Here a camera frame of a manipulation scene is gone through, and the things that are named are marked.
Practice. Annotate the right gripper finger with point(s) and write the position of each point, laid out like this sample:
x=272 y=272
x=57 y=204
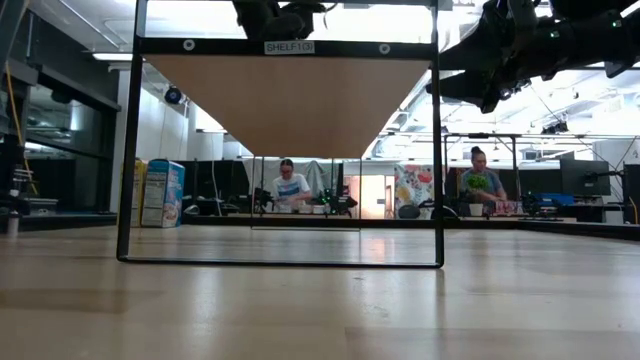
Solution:
x=470 y=85
x=472 y=52

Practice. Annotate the yellow Corn Pops cereal box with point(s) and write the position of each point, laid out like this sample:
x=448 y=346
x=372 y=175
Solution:
x=141 y=175

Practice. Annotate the blue Rice Krispies cereal box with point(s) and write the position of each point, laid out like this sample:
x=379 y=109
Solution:
x=165 y=195

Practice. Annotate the black background robot arm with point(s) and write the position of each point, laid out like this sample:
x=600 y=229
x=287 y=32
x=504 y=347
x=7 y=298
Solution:
x=335 y=204
x=265 y=200

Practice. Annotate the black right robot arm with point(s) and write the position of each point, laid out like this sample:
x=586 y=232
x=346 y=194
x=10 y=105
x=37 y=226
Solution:
x=590 y=40

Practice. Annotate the black ceiling light fixture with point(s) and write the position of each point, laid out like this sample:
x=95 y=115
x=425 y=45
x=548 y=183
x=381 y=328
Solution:
x=555 y=128

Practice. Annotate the green plant in white pot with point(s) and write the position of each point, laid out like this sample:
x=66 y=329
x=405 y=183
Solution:
x=477 y=182

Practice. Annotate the floral patterned cloth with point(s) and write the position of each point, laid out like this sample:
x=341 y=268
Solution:
x=412 y=185

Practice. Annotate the black round ceiling device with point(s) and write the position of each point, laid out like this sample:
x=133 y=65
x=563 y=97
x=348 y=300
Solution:
x=173 y=95

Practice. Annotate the black round bag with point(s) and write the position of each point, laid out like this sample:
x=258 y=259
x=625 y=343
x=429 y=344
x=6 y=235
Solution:
x=409 y=212

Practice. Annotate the blue bin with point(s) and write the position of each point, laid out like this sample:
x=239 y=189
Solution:
x=555 y=199

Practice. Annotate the black computer monitor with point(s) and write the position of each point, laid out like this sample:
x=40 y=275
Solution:
x=585 y=177

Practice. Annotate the grey white curtain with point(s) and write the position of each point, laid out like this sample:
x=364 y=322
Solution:
x=270 y=167

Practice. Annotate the black partition panel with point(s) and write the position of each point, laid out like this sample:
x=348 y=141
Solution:
x=225 y=180

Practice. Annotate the dark glass partition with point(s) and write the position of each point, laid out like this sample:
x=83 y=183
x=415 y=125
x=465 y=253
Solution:
x=65 y=165

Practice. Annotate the grey container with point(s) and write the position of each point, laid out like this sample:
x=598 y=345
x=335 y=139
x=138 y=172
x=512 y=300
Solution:
x=40 y=206

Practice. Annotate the white cylinder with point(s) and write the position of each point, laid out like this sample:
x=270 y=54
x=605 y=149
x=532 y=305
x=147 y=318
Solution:
x=13 y=225

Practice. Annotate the black metal gantry frame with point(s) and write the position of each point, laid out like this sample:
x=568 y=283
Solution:
x=480 y=135

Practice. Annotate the black frame wooden shelf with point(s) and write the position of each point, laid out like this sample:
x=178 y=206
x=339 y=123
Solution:
x=290 y=100

